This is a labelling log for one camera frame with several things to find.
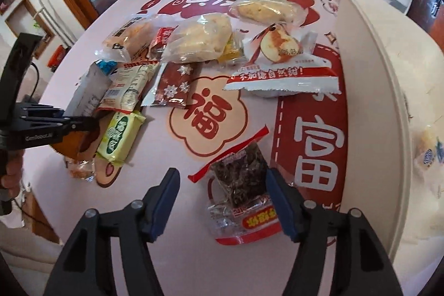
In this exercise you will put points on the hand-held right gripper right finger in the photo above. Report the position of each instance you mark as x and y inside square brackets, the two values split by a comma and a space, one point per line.
[277, 209]

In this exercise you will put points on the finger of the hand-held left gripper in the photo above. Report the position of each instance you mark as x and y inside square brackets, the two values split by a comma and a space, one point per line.
[85, 124]

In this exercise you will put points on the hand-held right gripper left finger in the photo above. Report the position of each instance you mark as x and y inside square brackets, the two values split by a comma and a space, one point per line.
[166, 202]

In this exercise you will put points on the white and orange snack packet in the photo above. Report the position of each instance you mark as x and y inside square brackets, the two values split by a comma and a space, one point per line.
[88, 91]

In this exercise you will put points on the clear packet with brown cake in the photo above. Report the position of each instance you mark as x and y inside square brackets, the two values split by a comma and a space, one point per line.
[81, 173]

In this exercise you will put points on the dark filling red-edged snack packet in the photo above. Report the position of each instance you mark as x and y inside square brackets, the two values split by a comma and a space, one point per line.
[239, 178]

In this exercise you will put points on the white red-striped snack packet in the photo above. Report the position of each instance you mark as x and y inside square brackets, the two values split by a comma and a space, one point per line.
[128, 88]

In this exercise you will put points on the orange print snack packet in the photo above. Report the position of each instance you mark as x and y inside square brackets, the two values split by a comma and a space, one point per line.
[130, 37]

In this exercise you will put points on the large clear bag of bread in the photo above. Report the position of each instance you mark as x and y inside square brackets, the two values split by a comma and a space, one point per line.
[197, 37]

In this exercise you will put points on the white plastic storage bin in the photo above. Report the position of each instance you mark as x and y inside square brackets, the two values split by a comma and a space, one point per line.
[374, 91]

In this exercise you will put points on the person's left hand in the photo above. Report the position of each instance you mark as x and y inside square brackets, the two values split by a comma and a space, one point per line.
[12, 174]

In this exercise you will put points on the green and yellow snack packet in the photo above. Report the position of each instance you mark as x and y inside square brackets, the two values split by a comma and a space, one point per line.
[119, 136]

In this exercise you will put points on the pink red printed tablecloth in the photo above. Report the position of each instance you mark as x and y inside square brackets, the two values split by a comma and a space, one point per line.
[114, 188]

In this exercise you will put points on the red snowflake snack packet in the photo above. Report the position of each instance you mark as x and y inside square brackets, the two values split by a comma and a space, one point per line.
[171, 84]

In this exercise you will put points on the small red snack packet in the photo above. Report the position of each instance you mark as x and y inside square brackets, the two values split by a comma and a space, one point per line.
[162, 39]

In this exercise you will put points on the white apple print snack packet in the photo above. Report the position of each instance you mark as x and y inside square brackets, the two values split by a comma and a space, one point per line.
[288, 74]

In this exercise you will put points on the small yellow snack packet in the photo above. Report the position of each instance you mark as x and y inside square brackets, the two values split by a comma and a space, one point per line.
[230, 53]

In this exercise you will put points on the white purple print snack packet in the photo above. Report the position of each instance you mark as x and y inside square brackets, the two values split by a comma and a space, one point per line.
[430, 153]

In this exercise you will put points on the oblong clear bread packet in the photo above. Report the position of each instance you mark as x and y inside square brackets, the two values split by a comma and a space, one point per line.
[263, 11]

